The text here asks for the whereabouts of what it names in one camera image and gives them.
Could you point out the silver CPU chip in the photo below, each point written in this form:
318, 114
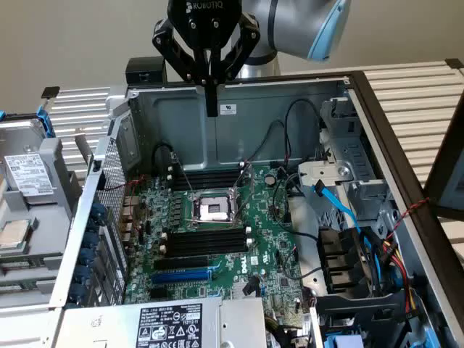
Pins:
12, 233

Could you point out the grey parts rack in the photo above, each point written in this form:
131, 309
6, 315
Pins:
43, 224

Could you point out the blue expansion slot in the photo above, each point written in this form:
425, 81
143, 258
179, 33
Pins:
181, 277

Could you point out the thin metal locking lever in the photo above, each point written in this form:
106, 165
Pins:
184, 175

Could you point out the metal socket cover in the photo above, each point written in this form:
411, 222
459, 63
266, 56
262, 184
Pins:
243, 185

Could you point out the black slat end cap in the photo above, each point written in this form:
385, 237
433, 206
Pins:
50, 92
454, 63

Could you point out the silver drive bracket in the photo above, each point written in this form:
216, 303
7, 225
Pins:
326, 172

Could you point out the green Dell motherboard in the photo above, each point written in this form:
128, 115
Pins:
268, 253

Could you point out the black plastic drive bay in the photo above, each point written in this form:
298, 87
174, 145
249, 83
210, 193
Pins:
362, 308

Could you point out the black plug connector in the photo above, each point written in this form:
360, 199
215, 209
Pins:
250, 286

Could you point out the CPU socket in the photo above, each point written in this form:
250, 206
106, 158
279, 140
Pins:
212, 210

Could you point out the silver power supply unit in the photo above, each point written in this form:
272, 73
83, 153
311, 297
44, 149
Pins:
108, 326

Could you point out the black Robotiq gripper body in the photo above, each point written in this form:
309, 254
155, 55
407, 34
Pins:
203, 25

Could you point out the open metal PC case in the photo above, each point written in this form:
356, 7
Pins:
174, 119

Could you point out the short black expansion slot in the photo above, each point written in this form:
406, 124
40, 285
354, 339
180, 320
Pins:
160, 293

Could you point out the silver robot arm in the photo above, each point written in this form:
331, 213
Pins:
290, 21

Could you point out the metal disk bay cage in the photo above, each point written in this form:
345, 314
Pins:
362, 152

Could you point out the black box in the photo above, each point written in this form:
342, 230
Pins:
145, 70

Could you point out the round coin battery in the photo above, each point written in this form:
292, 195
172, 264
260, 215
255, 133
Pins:
269, 178

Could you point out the hard disk with blue rails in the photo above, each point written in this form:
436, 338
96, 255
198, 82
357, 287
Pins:
25, 170

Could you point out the dark blue slot clip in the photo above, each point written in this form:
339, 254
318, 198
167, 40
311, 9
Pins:
98, 210
78, 291
90, 240
87, 255
82, 272

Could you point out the dark framed panel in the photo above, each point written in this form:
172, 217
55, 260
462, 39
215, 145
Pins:
444, 174

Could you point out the black plastic fan duct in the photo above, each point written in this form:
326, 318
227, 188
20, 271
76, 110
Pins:
340, 253

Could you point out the long black expansion slot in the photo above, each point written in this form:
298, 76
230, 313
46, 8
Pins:
181, 263

